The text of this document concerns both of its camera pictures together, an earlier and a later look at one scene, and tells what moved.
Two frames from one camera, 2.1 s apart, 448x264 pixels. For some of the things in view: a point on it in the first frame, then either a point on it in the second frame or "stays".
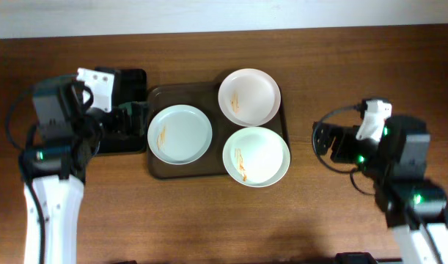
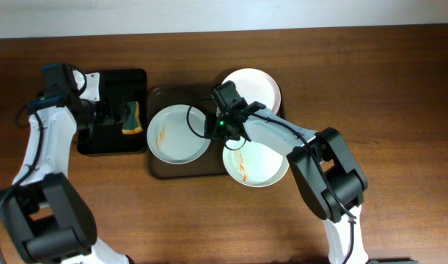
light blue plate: x=180 y=134 stays
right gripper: x=333 y=141 → x=216 y=130
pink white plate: x=249 y=97 stays
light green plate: x=256 y=157 stays
